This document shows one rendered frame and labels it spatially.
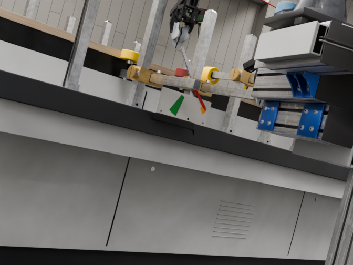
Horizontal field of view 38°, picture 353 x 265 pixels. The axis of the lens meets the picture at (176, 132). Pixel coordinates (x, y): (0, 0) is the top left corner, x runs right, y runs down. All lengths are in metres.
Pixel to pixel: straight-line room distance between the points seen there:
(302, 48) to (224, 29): 6.01
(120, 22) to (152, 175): 4.66
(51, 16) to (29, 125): 5.02
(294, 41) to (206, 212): 1.46
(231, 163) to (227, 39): 4.98
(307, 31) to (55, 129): 0.91
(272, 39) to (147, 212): 1.21
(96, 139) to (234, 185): 0.99
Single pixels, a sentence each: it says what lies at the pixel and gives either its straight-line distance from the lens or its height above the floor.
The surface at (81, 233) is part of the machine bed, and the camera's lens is 2.09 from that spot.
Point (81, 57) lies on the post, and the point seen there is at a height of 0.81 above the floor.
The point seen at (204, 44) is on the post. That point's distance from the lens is 2.00.
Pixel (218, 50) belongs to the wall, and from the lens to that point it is 7.04.
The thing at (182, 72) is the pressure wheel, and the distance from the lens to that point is 2.07.
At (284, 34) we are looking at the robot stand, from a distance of 1.20.
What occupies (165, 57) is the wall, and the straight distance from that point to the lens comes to 6.80.
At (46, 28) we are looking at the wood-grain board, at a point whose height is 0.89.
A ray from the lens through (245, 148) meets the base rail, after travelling 2.20.
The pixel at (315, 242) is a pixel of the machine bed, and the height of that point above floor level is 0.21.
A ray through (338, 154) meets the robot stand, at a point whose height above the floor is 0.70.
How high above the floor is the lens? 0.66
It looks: level
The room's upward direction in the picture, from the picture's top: 15 degrees clockwise
